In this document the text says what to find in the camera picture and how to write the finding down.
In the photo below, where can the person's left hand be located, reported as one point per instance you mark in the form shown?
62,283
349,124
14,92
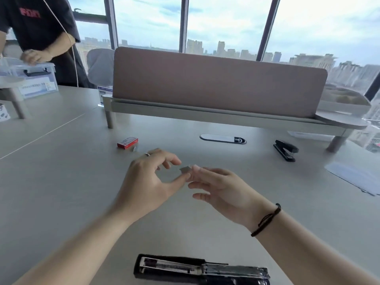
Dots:
142,186

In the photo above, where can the person's right hand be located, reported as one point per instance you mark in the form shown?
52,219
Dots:
231,195

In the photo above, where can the black stapler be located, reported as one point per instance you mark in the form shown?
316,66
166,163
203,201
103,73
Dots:
285,149
178,268

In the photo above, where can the person's right forearm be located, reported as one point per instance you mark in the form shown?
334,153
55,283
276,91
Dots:
308,252

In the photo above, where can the person's left forearm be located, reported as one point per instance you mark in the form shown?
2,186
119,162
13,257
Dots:
77,252

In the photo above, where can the red staple box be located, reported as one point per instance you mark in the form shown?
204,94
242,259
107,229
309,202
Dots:
127,143

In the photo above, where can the grey desk riser shelf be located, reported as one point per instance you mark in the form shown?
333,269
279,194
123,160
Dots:
207,114

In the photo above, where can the clear plastic tray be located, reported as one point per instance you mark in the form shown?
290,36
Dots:
308,136

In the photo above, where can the small acrylic sign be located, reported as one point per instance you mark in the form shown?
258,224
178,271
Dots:
104,94

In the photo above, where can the pink fabric divider panel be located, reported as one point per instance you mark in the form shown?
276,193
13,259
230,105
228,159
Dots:
219,83

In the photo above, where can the white paper sheets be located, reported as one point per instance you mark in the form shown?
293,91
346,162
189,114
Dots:
353,176

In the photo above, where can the grey office chair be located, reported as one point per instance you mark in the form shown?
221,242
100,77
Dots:
99,66

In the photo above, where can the clear plastic storage box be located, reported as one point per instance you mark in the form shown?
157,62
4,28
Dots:
38,83

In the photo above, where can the beige desk organizer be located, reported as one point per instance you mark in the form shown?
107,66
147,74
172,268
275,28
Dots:
344,100

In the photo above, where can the small printed box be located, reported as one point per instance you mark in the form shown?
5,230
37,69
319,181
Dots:
4,113

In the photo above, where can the round grey side shelf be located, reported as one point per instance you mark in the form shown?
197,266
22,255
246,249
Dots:
12,86

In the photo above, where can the dark window mullion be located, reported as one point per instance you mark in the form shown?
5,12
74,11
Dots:
184,23
268,26
372,87
111,23

